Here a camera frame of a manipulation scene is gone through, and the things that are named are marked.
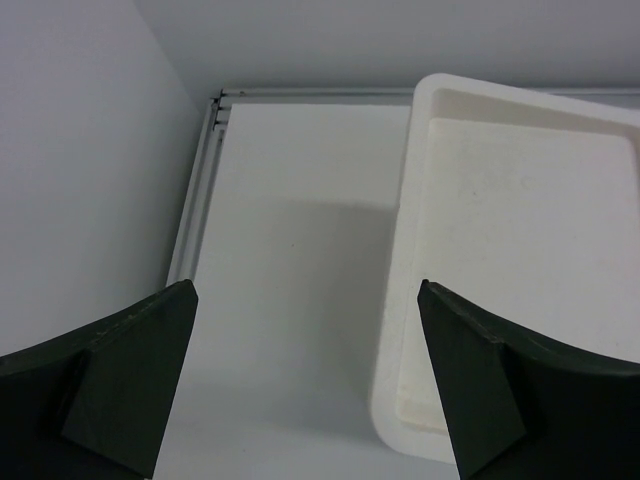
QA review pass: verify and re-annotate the aluminium frame rail left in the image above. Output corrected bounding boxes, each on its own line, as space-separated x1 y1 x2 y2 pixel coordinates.
165 85 640 291

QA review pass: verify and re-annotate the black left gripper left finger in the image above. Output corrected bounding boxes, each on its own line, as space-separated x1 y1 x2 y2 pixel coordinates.
1 280 198 479

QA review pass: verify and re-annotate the white drawer cabinet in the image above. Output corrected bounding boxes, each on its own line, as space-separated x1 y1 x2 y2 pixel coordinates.
370 74 639 463

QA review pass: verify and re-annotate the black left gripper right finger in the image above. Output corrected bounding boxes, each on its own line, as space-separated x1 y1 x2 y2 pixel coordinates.
417 280 639 479

